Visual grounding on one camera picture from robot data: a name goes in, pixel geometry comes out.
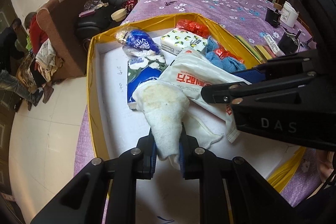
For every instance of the brown armchair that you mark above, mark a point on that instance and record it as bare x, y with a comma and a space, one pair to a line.
65, 29

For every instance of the yellow black red sponge pack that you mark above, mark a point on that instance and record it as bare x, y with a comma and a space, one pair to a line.
265, 52

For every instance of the red patterned snack bag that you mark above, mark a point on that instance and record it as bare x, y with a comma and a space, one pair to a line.
130, 5

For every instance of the red plastic bag ball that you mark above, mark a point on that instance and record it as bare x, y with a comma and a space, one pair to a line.
228, 53
194, 27

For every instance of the white rice cooker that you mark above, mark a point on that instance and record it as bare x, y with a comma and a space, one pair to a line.
288, 12

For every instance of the black electric motor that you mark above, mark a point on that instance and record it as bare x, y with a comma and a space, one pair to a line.
287, 43

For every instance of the purple floral blanket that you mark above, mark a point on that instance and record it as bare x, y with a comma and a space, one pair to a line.
199, 1

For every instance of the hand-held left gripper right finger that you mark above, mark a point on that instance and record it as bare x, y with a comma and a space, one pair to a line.
182, 161

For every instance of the clear plastic bag with items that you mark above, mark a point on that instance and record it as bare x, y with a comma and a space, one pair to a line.
93, 3

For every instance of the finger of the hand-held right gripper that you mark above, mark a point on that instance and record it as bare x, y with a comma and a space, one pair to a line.
249, 75
215, 94

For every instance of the white red-print plastic packet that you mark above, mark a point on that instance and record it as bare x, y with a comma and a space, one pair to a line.
189, 66

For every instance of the person's right hand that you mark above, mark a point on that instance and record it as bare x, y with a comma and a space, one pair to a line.
328, 166

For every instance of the white stained cloth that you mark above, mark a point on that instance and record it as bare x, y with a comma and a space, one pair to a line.
160, 108

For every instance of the small black motor device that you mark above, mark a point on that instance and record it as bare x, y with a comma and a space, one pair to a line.
273, 16

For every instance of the floral blue tissue pack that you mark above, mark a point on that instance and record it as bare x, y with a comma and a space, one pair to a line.
141, 74

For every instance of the yellow-rimmed cardboard box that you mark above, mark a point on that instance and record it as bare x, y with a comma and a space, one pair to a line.
113, 98

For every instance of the blue swirl tissue pack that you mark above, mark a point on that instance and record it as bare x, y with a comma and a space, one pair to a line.
141, 44

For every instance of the pink pouch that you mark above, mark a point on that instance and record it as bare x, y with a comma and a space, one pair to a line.
86, 14

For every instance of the lemon print tissue pack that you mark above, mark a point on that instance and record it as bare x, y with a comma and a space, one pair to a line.
181, 41

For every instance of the white tube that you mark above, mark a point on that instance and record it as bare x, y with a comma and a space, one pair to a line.
273, 44

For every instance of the wooden cabinet with glass doors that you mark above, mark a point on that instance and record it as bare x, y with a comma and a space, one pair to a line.
6, 148

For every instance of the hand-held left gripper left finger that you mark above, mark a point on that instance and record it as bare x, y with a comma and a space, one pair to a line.
151, 158

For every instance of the dark hair clip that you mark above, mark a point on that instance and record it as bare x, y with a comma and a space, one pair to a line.
170, 2

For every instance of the white quilted clothes heap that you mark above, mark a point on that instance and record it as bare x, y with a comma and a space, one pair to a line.
48, 56

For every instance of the blue towel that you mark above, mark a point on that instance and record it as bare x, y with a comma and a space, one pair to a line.
212, 54

